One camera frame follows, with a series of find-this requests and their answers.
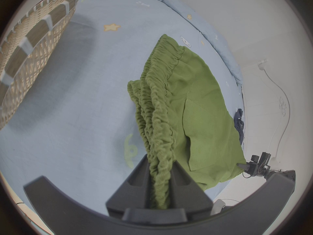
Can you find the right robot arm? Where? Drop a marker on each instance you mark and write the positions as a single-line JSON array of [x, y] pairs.
[[265, 159]]

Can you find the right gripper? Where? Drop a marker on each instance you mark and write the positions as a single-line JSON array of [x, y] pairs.
[[253, 168]]

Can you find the bed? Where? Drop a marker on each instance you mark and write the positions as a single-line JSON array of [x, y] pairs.
[[93, 89]]

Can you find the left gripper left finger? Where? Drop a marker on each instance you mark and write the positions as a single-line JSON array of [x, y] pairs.
[[137, 187]]

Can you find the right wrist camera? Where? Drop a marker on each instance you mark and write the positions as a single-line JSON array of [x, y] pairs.
[[255, 158]]

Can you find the round woven basket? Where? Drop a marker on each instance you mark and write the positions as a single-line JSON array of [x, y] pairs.
[[36, 45]]

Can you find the green shorts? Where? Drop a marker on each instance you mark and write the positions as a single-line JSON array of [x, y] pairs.
[[195, 101]]

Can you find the dark blue garment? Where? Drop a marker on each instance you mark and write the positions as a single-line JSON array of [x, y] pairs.
[[239, 123]]

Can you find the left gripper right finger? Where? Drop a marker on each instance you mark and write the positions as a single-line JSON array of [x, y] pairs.
[[185, 190]]

